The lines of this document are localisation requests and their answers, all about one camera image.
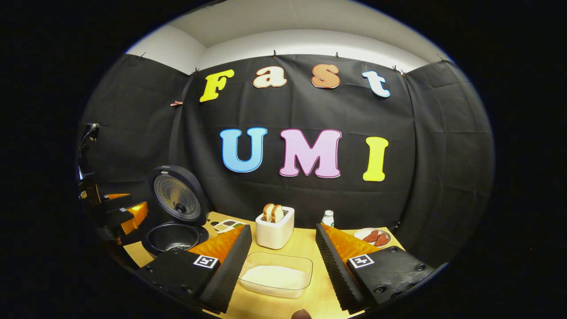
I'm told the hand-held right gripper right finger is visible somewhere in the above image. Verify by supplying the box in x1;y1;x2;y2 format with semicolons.
315;223;449;315

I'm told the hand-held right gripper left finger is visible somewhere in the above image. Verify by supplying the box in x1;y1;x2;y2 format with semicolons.
135;224;254;314

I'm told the white rice heap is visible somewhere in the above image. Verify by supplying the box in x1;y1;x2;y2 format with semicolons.
241;265;308;291

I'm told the clear plastic rice container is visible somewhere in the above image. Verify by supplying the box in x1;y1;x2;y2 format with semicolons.
238;252;314;299

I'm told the dark blue rice cooker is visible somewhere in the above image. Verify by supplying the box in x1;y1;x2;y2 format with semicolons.
142;165;210;257

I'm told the white round plate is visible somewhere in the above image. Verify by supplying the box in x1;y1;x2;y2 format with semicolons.
353;227;392;249

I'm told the white divided grain tray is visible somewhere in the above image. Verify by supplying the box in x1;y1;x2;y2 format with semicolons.
214;219;246;234

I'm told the white toaster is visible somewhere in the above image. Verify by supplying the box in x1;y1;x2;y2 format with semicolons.
256;206;295;249

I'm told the black backdrop cloth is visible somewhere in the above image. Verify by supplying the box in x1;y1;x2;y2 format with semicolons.
78;52;495;266

